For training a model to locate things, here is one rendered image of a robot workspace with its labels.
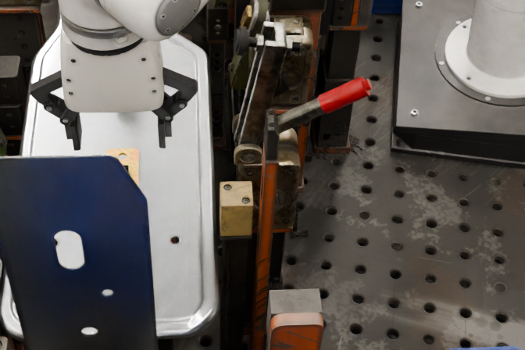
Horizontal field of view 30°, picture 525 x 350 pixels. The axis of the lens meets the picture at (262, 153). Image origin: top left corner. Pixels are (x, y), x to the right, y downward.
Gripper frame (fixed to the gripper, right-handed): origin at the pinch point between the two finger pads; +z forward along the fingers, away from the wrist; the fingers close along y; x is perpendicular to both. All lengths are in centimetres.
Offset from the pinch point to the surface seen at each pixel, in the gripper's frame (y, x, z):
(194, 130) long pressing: -8.0, -7.0, 7.5
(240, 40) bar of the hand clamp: -12.7, 0.8, -14.0
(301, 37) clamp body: -21.1, -15.7, 0.7
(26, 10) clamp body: 15.6, -37.7, 14.6
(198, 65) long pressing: -8.6, -18.0, 7.2
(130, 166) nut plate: -0.6, -1.3, 7.1
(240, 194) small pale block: -12.6, 8.0, 0.9
